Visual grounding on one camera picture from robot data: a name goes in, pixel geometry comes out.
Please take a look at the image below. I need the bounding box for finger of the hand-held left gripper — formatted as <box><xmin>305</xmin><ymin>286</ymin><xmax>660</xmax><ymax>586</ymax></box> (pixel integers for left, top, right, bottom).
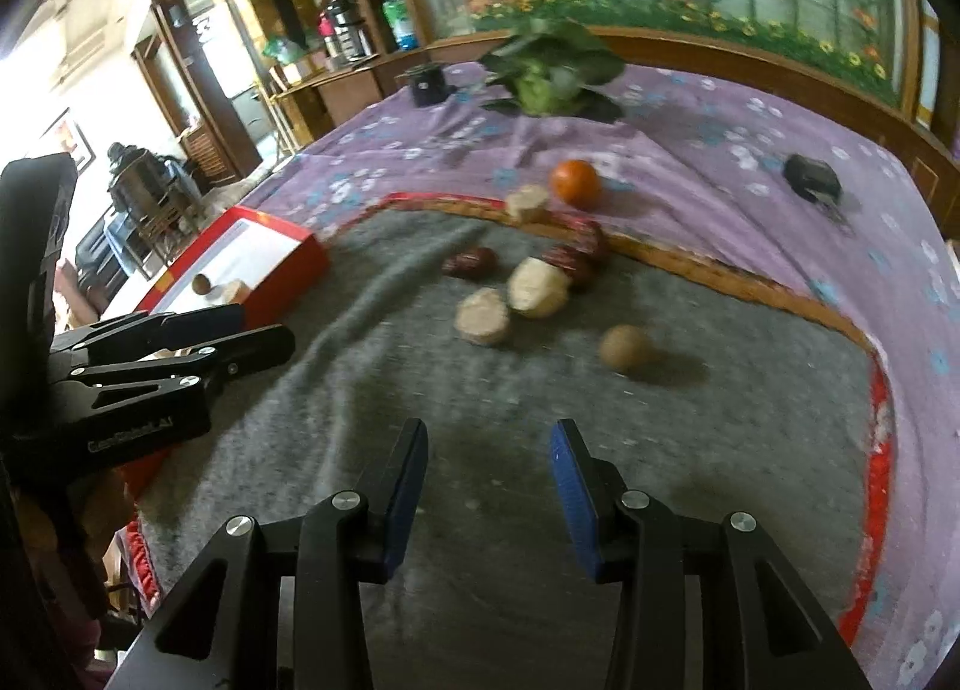
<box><xmin>49</xmin><ymin>324</ymin><xmax>296</xmax><ymax>412</ymax></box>
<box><xmin>49</xmin><ymin>301</ymin><xmax>248</xmax><ymax>368</ymax></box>

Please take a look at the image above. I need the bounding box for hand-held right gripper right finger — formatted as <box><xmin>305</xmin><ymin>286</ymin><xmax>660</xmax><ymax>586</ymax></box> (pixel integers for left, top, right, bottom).
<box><xmin>550</xmin><ymin>418</ymin><xmax>875</xmax><ymax>690</ymax></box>

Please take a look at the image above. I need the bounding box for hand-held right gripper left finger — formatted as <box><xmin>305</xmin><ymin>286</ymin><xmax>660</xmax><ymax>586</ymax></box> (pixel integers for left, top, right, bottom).
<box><xmin>105</xmin><ymin>417</ymin><xmax>430</xmax><ymax>690</ymax></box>

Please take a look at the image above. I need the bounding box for red cardboard box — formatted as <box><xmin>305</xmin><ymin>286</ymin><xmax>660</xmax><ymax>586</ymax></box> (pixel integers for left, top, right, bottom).
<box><xmin>112</xmin><ymin>205</ymin><xmax>332</xmax><ymax>503</ymax></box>

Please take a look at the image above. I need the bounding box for dried red date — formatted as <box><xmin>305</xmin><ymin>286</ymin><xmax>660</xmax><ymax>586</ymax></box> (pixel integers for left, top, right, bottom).
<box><xmin>574</xmin><ymin>219</ymin><xmax>612</xmax><ymax>263</ymax></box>
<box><xmin>441</xmin><ymin>247</ymin><xmax>500</xmax><ymax>278</ymax></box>
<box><xmin>541</xmin><ymin>246</ymin><xmax>597</xmax><ymax>290</ymax></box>

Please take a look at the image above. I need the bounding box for orange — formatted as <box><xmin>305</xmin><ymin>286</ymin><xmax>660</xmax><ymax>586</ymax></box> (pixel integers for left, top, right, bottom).
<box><xmin>549</xmin><ymin>159</ymin><xmax>604</xmax><ymax>208</ymax></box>

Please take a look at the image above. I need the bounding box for metal pot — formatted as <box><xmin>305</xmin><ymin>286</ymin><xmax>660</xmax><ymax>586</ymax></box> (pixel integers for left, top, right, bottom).
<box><xmin>105</xmin><ymin>142</ymin><xmax>188</xmax><ymax>226</ymax></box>

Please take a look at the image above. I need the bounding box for grey felt mat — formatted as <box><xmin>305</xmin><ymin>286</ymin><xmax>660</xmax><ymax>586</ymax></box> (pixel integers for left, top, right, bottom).
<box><xmin>112</xmin><ymin>191</ymin><xmax>897</xmax><ymax>690</ymax></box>

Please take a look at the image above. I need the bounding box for green plastic bag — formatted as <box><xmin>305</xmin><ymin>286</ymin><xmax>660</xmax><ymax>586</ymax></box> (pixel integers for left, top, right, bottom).
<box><xmin>260</xmin><ymin>36</ymin><xmax>307</xmax><ymax>65</ymax></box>

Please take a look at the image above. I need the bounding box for black cylindrical container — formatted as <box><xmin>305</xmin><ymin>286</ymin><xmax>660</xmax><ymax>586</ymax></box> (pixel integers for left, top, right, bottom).
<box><xmin>396</xmin><ymin>60</ymin><xmax>451</xmax><ymax>108</ymax></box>

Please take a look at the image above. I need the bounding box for black thermos pot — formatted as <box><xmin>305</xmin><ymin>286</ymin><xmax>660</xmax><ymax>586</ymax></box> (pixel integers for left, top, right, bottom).
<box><xmin>324</xmin><ymin>0</ymin><xmax>376</xmax><ymax>65</ymax></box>

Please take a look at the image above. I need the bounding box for green water bottle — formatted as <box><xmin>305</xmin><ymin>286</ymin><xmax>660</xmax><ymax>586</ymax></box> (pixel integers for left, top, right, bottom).
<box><xmin>379</xmin><ymin>0</ymin><xmax>417</xmax><ymax>52</ymax></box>

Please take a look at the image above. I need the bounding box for green bok choy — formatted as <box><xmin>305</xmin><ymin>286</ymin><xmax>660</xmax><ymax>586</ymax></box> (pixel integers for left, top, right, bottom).
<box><xmin>478</xmin><ymin>17</ymin><xmax>627</xmax><ymax>125</ymax></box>

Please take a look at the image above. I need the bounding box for black power adapter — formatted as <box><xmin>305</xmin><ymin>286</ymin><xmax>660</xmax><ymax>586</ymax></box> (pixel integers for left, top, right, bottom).
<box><xmin>782</xmin><ymin>152</ymin><xmax>845</xmax><ymax>205</ymax></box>

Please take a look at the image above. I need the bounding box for framed wall picture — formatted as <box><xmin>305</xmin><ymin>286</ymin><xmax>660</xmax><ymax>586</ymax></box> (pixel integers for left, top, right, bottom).
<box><xmin>41</xmin><ymin>106</ymin><xmax>98</xmax><ymax>173</ymax></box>

